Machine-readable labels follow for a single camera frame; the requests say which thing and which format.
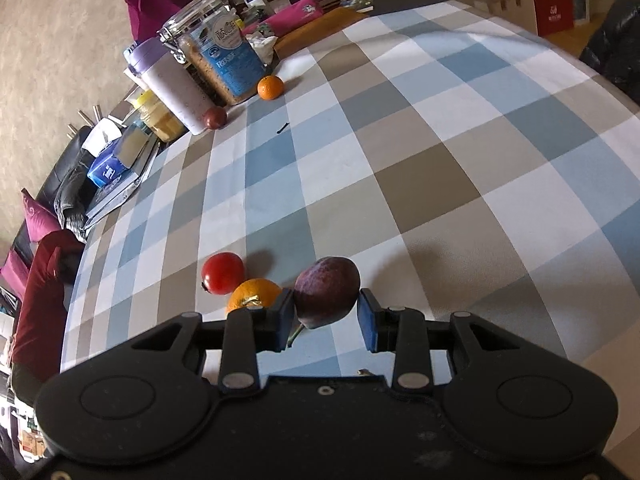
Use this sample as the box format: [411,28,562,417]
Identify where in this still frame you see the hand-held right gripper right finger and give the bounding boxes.
[357,288,526,393]

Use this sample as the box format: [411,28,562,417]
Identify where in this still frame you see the glass jar with blue label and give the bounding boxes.
[159,0,268,106]

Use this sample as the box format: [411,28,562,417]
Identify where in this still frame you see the blue tissue pack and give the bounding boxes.
[87,125,151,186]

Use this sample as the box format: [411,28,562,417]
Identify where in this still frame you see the orange tangerine with stem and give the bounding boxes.
[226,278,283,316]

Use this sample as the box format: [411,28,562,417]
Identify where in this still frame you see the black bag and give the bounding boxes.
[580,0,640,106]

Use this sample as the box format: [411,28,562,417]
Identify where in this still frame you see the purple lidded thermos bottle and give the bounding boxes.
[124,37,216,136]

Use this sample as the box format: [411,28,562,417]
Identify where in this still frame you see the dark red cloth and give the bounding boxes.
[10,230,86,386]

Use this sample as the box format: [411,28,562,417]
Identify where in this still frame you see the large pink cushion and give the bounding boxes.
[21,190,61,243]

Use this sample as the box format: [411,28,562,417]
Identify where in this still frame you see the red paper bag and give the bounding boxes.
[520,0,575,37]

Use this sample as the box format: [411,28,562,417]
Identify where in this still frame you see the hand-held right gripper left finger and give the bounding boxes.
[129,287,296,393]

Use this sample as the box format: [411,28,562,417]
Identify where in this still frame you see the blue grey checked tablecloth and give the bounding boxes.
[59,0,640,461]

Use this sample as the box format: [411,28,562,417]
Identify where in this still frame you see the yellow lidded jar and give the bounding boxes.
[136,91,188,143]

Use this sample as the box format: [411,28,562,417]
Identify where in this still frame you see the orange brown board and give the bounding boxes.
[274,10,368,56]

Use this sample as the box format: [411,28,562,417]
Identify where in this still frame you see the black leather sofa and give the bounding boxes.
[10,132,101,281]

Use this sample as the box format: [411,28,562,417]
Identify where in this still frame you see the dark red plum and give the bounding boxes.
[202,106,228,131]

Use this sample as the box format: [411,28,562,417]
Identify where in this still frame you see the stack of books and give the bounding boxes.
[82,142,161,228]

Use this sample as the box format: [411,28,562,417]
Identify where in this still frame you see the small pink cushion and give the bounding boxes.
[0,250,31,301]

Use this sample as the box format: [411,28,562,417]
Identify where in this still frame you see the crumpled white plastic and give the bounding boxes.
[245,30,278,66]

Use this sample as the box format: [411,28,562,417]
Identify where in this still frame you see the pink pouch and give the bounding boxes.
[255,0,326,38]

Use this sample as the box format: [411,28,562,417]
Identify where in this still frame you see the magenta bag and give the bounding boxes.
[122,0,193,43]

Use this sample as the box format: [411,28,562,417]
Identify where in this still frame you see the black jacket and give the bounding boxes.
[54,162,98,238]

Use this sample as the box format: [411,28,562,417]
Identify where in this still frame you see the small orange tangerine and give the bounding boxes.
[257,75,284,101]

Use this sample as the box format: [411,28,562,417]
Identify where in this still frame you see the red tomato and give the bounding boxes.
[201,252,246,296]

